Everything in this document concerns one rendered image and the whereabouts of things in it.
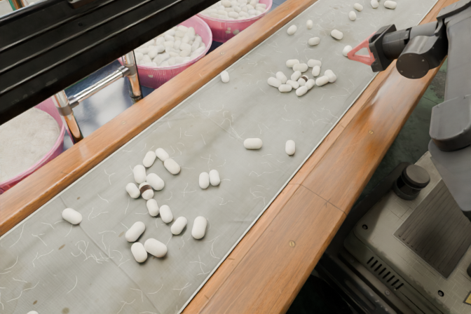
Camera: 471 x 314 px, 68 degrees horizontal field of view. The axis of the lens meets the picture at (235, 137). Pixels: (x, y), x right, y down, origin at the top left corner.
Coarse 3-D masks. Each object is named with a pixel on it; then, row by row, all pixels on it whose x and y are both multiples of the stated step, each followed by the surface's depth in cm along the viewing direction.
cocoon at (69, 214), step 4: (68, 208) 58; (64, 212) 57; (68, 212) 57; (72, 212) 57; (76, 212) 57; (64, 216) 57; (68, 216) 57; (72, 216) 57; (76, 216) 57; (80, 216) 57; (68, 220) 57; (72, 220) 57; (76, 220) 57; (80, 220) 57
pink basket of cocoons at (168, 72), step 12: (180, 24) 100; (192, 24) 98; (204, 24) 95; (204, 36) 95; (120, 60) 83; (192, 60) 84; (144, 72) 84; (156, 72) 83; (168, 72) 84; (180, 72) 86; (144, 84) 89; (156, 84) 88
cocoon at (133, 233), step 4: (136, 224) 56; (140, 224) 57; (132, 228) 56; (136, 228) 56; (140, 228) 56; (144, 228) 57; (128, 232) 56; (132, 232) 56; (136, 232) 56; (140, 232) 56; (128, 236) 55; (132, 236) 55; (136, 236) 56; (128, 240) 55; (132, 240) 56
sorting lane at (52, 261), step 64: (320, 0) 113; (384, 0) 115; (256, 64) 89; (192, 128) 73; (256, 128) 74; (320, 128) 76; (64, 192) 62; (192, 192) 63; (256, 192) 64; (0, 256) 54; (64, 256) 54; (128, 256) 55; (192, 256) 56
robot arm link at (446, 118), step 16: (464, 16) 57; (448, 32) 58; (464, 32) 54; (464, 48) 50; (448, 64) 50; (464, 64) 47; (448, 80) 47; (464, 80) 44; (448, 96) 44; (464, 96) 37; (432, 112) 38; (448, 112) 36; (464, 112) 35; (432, 128) 36; (448, 128) 34; (464, 128) 33; (448, 144) 34; (464, 144) 33
